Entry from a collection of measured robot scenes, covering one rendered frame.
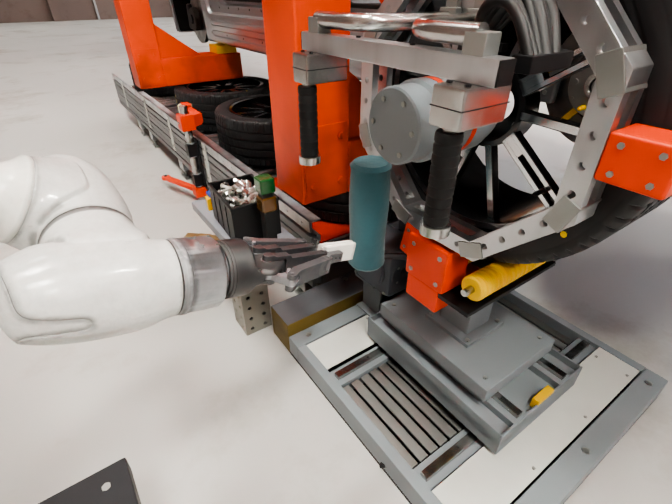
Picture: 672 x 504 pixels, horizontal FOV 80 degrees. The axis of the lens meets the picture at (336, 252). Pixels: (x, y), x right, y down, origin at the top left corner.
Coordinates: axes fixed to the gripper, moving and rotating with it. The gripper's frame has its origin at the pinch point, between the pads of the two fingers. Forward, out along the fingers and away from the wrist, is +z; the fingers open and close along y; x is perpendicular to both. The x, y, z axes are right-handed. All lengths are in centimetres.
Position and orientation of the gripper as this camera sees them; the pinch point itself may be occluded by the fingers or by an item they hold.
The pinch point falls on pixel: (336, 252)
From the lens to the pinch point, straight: 63.4
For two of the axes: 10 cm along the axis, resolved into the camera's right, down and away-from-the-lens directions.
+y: -6.4, -4.2, 6.4
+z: 7.4, -1.1, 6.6
